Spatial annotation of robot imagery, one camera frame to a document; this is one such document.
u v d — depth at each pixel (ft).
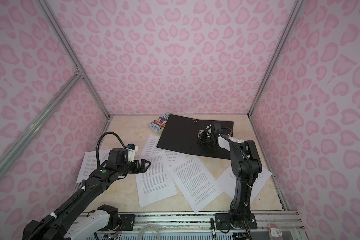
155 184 2.83
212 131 2.80
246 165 1.67
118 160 2.11
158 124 3.68
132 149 2.43
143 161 2.41
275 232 2.27
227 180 2.86
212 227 2.35
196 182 2.83
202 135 2.96
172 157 3.19
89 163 3.12
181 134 3.43
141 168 2.40
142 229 2.38
